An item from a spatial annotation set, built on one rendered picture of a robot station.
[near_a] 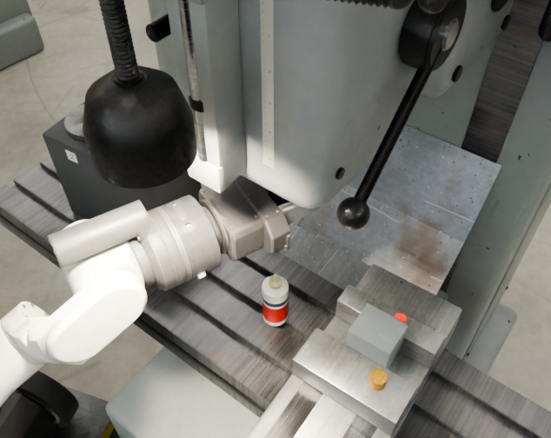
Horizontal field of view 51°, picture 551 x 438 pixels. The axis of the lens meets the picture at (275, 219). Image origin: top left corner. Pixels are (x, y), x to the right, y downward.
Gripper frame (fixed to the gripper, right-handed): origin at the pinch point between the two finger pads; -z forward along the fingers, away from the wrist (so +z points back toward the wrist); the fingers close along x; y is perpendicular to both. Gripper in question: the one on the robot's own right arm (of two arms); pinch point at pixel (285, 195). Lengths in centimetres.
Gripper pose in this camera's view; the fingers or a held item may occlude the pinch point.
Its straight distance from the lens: 68.6
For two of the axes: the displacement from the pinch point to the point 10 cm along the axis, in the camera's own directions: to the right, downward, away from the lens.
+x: -5.2, -6.4, 5.7
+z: -8.5, 3.8, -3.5
